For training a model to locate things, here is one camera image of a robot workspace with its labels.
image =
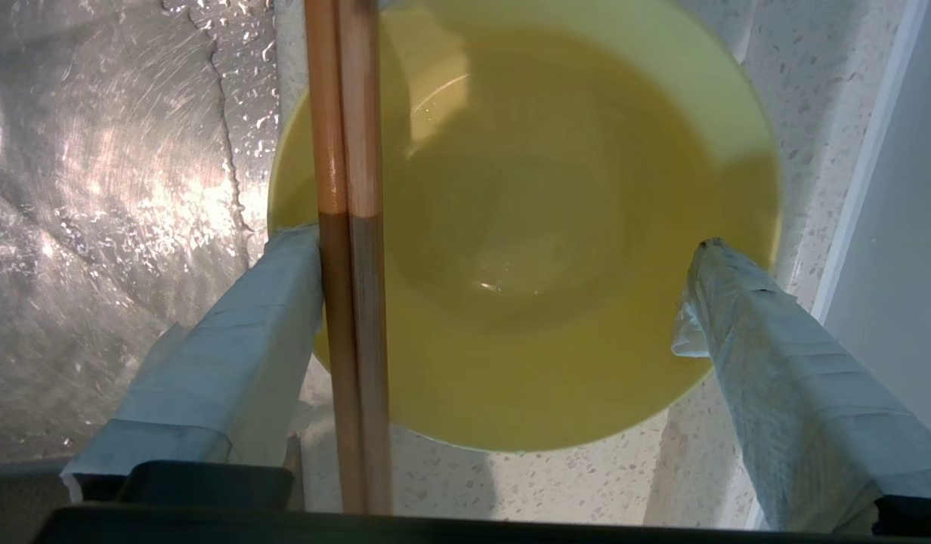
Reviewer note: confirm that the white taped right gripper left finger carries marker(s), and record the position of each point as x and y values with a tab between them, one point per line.
231	363

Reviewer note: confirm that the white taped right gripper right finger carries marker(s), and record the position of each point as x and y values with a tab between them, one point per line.
798	393

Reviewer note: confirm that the brown wooden chopstick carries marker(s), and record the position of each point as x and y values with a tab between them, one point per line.
367	264
333	264

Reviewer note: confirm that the yellow plastic bowl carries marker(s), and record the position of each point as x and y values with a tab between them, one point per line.
549	227

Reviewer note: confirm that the stainless steel sink basin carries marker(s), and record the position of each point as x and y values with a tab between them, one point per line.
95	227

